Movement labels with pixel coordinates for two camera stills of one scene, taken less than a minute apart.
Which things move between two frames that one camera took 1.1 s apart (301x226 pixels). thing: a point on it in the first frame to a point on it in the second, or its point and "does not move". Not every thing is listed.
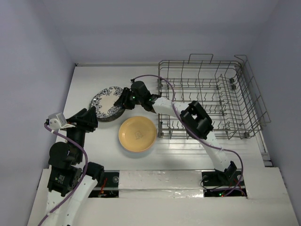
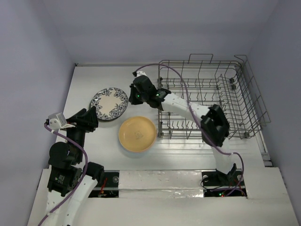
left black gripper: x=92 y=117 does not move
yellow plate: x=137 y=133 does not move
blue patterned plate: x=104 y=102 does not move
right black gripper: x=125 y=98 to x=135 y=94
